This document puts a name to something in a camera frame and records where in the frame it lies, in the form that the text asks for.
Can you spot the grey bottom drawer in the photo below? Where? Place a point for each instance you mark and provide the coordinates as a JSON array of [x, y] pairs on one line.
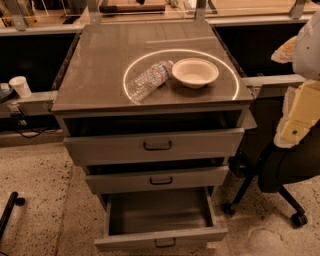
[[159, 219]]

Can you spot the grey drawer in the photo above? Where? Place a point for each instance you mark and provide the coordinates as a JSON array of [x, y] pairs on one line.
[[159, 219], [152, 138], [135, 177]]

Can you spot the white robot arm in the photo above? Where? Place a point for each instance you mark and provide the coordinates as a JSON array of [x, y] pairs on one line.
[[301, 107]]

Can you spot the grey top drawer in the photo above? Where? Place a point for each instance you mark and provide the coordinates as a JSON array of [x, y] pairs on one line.
[[152, 138]]

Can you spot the grey drawer cabinet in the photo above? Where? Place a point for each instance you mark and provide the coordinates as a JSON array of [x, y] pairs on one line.
[[108, 56]]

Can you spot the grey middle drawer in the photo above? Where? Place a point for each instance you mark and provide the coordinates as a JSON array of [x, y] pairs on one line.
[[135, 177]]

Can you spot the clear plastic water bottle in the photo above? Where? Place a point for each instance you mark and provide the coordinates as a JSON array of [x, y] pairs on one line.
[[145, 83]]

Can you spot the white paper bowl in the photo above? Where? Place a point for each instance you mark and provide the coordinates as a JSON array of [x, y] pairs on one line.
[[195, 72]]

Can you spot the black office chair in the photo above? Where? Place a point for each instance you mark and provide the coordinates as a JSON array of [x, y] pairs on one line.
[[274, 167]]

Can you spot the brown wooden bar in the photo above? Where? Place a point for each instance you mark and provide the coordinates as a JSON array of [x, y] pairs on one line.
[[129, 8]]

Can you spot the white paper cup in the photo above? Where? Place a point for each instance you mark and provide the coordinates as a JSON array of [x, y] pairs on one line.
[[20, 85]]

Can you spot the dark round plate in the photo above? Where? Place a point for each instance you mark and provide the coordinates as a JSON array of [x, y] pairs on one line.
[[6, 92]]

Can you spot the black stand leg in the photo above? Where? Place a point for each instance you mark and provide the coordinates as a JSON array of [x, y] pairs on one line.
[[14, 200]]

